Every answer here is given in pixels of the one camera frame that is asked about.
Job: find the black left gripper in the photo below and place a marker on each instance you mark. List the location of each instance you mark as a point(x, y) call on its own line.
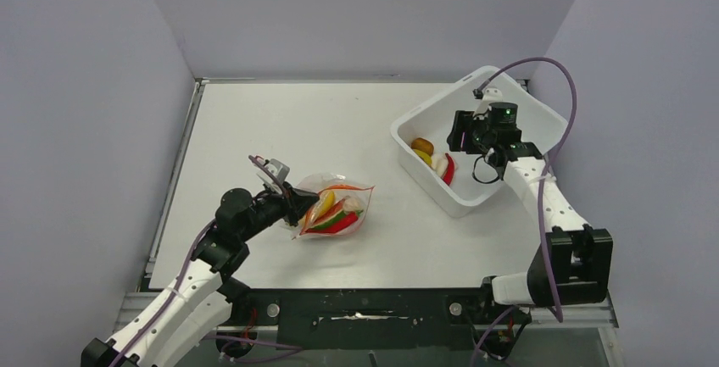
point(296, 204)

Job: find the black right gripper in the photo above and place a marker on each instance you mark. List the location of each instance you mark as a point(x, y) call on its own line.
point(465, 121)

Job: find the yellow banana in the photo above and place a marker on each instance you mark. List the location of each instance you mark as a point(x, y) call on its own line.
point(326, 201)

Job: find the watermelon slice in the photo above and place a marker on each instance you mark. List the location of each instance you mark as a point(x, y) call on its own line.
point(332, 216)

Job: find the clear zip top bag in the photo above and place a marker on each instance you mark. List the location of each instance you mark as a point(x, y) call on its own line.
point(343, 187)

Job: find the beige ginger piece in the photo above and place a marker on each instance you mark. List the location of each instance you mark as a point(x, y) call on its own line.
point(353, 205)

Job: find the red chili pepper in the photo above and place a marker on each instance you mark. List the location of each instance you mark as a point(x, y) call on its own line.
point(449, 172)
point(342, 224)

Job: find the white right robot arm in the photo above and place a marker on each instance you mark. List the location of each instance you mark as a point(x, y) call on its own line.
point(572, 263)

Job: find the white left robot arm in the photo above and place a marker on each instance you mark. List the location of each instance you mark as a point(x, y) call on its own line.
point(206, 301)

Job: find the white garlic bulb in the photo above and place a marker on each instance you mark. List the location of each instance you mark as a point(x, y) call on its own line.
point(440, 164)

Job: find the yellow star fruit slice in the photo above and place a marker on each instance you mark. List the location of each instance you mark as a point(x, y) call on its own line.
point(426, 158)

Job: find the white plastic tub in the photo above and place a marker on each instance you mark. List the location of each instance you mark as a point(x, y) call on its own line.
point(433, 119)

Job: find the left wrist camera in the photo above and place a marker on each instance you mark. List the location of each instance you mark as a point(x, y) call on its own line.
point(272, 172)

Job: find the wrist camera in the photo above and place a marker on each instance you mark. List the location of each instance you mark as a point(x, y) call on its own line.
point(486, 96)
point(272, 172)

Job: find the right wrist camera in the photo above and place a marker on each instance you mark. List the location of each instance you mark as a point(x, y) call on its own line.
point(486, 96)

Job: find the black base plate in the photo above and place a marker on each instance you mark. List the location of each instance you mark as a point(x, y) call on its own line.
point(359, 316)

